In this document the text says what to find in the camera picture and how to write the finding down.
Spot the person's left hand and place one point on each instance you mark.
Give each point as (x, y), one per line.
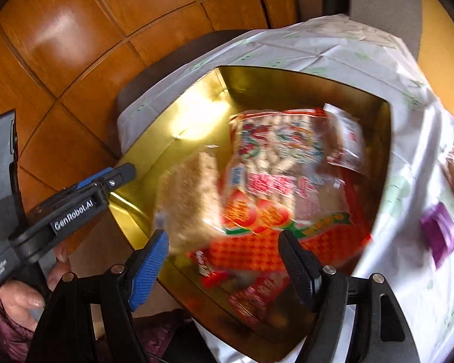
(21, 300)

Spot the purple snack packet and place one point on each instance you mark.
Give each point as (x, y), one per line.
(440, 234)

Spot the person's left forearm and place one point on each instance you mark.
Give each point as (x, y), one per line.
(3, 336)

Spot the white wrapper snack packet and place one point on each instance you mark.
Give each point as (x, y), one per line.
(344, 140)

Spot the clear puffed rice packet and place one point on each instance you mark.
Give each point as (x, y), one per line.
(191, 196)

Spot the large red candy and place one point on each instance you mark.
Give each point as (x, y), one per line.
(261, 298)

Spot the gold tin box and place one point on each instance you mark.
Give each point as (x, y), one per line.
(196, 121)

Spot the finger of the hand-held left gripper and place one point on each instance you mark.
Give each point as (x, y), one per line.
(92, 179)
(119, 177)

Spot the large red snack bag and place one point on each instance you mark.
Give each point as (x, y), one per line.
(280, 181)

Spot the small red candy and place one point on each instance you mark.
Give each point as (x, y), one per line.
(208, 268)

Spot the person's maroon jacket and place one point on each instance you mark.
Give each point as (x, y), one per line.
(162, 332)

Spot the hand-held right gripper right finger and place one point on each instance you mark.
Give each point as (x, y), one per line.
(297, 264)

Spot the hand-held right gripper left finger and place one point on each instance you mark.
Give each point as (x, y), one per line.
(149, 268)

